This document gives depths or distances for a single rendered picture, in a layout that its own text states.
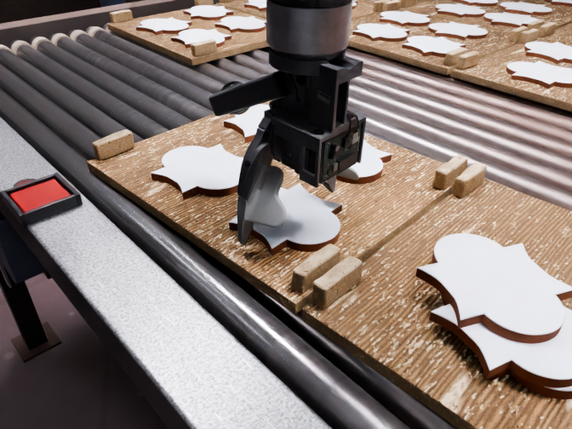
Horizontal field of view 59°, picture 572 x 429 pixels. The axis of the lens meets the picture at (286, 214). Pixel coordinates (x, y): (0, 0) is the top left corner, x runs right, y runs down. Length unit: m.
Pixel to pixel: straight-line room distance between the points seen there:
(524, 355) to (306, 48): 0.31
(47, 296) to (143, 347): 1.55
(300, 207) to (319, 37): 0.23
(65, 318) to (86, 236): 1.29
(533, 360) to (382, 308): 0.13
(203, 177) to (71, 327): 1.29
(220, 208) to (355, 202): 0.17
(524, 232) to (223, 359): 0.37
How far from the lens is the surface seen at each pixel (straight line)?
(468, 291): 0.48
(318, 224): 0.57
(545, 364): 0.46
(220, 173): 0.67
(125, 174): 0.72
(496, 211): 0.66
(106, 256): 0.61
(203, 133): 0.81
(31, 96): 1.10
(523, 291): 0.49
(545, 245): 0.62
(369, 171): 0.68
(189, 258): 0.57
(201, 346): 0.49
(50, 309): 1.98
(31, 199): 0.72
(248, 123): 0.80
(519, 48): 1.33
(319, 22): 0.44
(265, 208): 0.51
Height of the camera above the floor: 1.28
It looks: 35 degrees down
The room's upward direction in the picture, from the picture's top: straight up
